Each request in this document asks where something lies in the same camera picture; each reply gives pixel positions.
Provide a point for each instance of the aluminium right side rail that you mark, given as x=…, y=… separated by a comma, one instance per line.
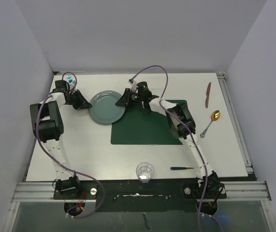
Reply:
x=235, y=123

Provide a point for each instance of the clear drinking glass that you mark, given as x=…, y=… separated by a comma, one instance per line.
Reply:
x=145, y=172

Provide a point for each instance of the dark green placemat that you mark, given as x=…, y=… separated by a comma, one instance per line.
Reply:
x=140, y=126

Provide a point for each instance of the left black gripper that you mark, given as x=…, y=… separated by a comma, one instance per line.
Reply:
x=82, y=104

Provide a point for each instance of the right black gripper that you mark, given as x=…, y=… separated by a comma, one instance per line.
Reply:
x=125, y=100

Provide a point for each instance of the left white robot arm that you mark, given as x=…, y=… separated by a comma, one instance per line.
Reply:
x=48, y=127

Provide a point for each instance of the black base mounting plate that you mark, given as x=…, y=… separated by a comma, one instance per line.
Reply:
x=154, y=196

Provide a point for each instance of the brown knife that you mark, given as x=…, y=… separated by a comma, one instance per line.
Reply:
x=207, y=95

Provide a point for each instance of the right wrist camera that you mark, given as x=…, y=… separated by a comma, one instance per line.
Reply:
x=143, y=89

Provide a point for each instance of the gold fork green handle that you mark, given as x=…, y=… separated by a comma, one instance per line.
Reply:
x=181, y=168

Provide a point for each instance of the grey-blue round plate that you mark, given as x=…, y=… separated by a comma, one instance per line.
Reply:
x=103, y=110

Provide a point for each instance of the gold spoon green handle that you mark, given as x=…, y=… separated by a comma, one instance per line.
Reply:
x=214, y=117

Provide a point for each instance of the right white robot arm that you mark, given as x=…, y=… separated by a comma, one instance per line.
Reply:
x=182, y=126

